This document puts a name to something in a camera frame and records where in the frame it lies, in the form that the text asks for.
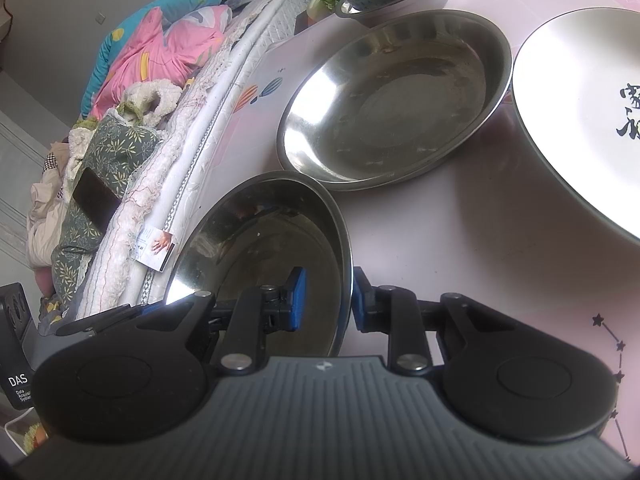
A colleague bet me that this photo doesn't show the dark phone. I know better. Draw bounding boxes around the dark phone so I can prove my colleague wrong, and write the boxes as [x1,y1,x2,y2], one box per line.
[72,166,124,237]

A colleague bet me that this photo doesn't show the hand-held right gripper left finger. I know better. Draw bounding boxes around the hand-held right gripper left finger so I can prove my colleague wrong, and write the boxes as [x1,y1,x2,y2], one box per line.
[135,266,307,376]

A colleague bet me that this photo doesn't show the pink and blue quilt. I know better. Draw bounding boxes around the pink and blue quilt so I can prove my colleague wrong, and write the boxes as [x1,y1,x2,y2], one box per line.
[81,0,232,122]

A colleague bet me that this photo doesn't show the white printed card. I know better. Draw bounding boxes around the white printed card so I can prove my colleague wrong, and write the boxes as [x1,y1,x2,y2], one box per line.
[136,226,176,274]

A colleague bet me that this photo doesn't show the white fleece blanket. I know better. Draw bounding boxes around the white fleece blanket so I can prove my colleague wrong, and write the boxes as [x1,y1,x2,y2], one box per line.
[116,79,184,127]

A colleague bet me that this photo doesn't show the large steel plate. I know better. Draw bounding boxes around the large steel plate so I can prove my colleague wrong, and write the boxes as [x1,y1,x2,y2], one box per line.
[276,8,514,192]
[165,170,355,361]

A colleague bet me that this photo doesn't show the green floral pillow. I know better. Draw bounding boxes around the green floral pillow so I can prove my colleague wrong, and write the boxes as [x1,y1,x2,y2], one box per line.
[49,114,167,307]

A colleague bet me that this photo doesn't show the beige checkered clothes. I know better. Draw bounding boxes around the beige checkered clothes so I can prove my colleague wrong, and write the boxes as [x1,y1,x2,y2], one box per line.
[26,141,77,272]

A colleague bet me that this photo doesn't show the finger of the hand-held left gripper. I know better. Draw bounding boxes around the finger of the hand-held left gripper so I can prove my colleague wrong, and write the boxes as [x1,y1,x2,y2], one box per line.
[39,316,146,338]

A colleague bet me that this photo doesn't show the white ceramic plate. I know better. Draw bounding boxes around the white ceramic plate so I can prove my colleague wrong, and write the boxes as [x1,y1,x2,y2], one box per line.
[511,7,640,254]

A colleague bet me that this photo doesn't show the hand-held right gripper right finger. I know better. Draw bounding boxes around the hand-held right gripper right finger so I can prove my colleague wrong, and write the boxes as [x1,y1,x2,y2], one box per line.
[351,267,506,376]

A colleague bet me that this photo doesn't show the white quilted mattress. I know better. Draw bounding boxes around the white quilted mattress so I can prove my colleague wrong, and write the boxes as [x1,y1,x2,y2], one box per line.
[75,0,322,322]

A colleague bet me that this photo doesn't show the white food container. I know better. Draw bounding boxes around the white food container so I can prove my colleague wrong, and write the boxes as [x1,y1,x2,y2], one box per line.
[4,404,52,461]

